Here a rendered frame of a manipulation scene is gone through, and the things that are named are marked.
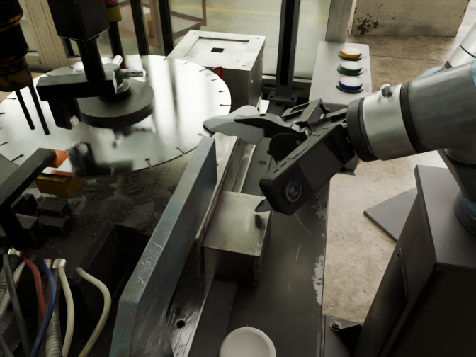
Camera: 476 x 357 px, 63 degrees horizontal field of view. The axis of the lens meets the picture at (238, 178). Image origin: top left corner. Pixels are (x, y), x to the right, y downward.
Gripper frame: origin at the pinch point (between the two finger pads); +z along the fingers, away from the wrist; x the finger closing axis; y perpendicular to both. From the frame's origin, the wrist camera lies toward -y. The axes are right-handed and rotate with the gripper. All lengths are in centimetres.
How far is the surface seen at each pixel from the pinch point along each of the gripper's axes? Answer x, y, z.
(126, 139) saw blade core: 11.1, -6.4, 5.9
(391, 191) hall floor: -88, 116, 24
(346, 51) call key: -0.8, 43.3, -6.4
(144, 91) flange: 14.2, 3.3, 8.7
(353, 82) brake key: -3.4, 30.1, -10.1
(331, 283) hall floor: -82, 55, 34
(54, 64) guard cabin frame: 28, 34, 66
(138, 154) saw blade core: 9.3, -8.3, 3.2
